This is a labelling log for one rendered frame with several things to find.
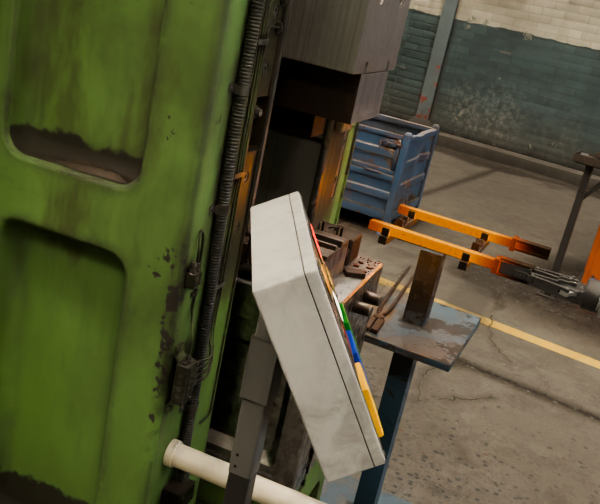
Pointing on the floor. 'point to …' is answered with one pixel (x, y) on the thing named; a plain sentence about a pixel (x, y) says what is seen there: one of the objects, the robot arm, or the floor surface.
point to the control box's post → (247, 443)
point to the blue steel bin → (388, 166)
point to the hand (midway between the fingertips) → (514, 269)
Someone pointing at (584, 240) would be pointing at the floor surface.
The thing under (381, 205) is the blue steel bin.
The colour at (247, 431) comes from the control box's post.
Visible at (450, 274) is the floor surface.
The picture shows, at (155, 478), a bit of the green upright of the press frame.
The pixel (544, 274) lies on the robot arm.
